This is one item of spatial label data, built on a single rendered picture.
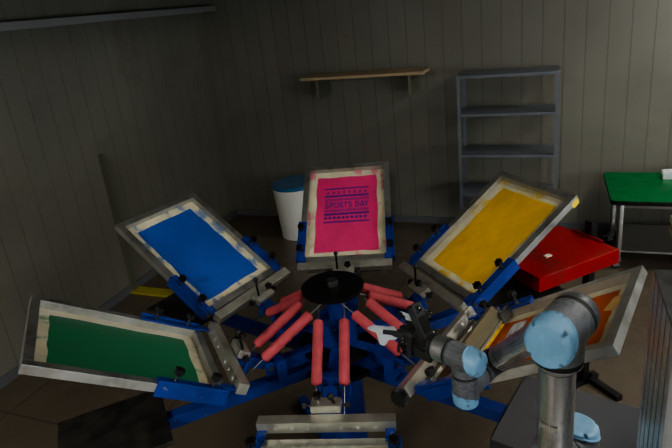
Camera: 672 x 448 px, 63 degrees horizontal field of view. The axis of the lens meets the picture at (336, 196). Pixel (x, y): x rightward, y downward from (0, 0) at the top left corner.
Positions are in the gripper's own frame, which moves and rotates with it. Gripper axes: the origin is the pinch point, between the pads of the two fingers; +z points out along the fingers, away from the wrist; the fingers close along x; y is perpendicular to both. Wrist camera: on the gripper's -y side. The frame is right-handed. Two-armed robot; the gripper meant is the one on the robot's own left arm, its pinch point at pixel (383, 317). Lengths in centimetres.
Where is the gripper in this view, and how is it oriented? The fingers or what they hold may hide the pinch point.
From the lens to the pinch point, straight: 179.2
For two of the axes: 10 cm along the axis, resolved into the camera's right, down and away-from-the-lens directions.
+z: -7.1, -1.6, 6.9
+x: 7.1, -1.7, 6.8
